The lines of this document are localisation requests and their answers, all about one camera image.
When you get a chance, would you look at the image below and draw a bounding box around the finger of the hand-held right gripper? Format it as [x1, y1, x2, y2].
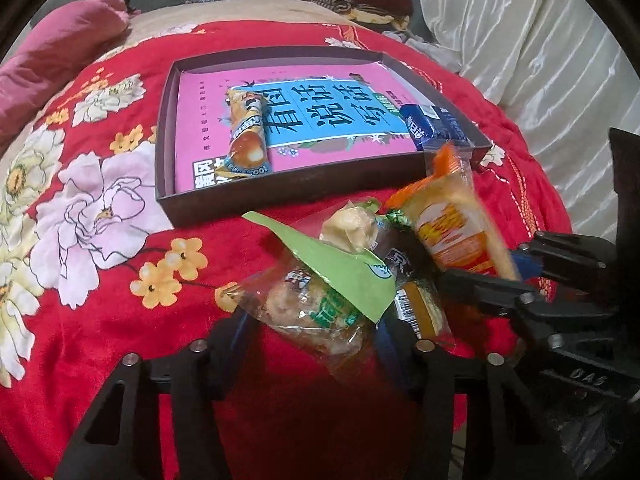
[510, 232, 621, 287]
[440, 267, 617, 352]

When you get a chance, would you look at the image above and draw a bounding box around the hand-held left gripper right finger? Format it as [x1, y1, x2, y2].
[375, 317, 566, 480]

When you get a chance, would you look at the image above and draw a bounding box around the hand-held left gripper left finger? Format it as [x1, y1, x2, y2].
[52, 310, 261, 480]

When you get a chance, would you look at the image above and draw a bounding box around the orange snack packet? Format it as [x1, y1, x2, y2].
[385, 142, 521, 281]

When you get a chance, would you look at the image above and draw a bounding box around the green label pastry packet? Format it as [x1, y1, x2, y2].
[225, 210, 401, 366]

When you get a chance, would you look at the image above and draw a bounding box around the dark brown cardboard tray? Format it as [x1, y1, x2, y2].
[155, 45, 493, 228]

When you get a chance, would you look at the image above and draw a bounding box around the clear packet brown pastry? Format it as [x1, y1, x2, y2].
[392, 280, 456, 351]

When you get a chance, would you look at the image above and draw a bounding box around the red floral blanket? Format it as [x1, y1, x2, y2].
[0, 20, 576, 480]

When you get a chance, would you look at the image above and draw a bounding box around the grey floral cloth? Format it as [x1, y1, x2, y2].
[545, 400, 640, 480]

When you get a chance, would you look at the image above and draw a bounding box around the clear packet pale pastry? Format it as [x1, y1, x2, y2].
[319, 200, 386, 256]

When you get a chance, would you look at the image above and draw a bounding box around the dark blue snack packet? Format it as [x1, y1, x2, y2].
[400, 102, 473, 153]

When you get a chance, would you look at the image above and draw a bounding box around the white satin cloth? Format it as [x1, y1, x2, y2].
[410, 0, 640, 233]

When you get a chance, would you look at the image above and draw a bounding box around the long yellow snack packet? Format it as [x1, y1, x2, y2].
[220, 85, 276, 178]

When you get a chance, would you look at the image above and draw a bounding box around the pink book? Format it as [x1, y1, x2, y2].
[172, 62, 441, 193]

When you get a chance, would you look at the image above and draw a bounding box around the white crumpled cloth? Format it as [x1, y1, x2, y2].
[385, 27, 463, 73]

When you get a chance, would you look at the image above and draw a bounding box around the pink pillow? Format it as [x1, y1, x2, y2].
[0, 0, 133, 146]

